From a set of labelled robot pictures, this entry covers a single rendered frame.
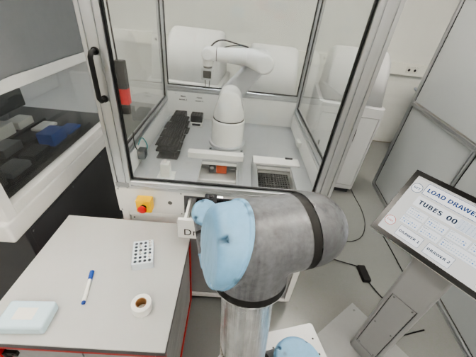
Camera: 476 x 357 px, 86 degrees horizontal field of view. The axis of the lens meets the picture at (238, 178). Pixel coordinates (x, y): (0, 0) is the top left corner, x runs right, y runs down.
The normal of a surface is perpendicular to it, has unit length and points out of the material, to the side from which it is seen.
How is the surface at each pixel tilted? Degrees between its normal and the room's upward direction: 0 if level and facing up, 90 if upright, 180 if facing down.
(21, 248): 90
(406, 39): 90
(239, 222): 14
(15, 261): 90
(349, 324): 5
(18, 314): 0
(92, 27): 90
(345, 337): 0
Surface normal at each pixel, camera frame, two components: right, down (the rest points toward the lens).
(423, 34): -0.11, 0.56
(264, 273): 0.30, 0.43
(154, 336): 0.09, -0.82
